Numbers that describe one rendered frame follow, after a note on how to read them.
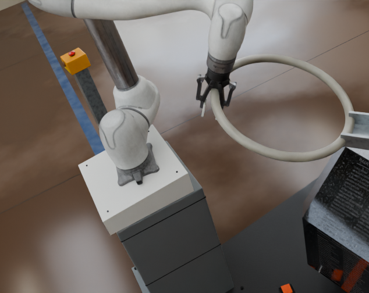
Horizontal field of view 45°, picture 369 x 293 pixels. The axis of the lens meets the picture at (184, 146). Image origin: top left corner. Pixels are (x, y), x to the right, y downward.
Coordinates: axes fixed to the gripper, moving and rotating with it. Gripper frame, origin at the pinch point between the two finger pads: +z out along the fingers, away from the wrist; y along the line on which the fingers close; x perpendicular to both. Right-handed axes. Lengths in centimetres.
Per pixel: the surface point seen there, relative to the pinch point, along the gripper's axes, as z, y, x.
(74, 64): 52, -80, 63
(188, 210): 50, 0, -12
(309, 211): 41, 48, -5
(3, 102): 229, -215, 172
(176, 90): 161, -38, 172
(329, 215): 35, 55, -9
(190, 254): 77, 4, -19
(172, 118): 155, -33, 133
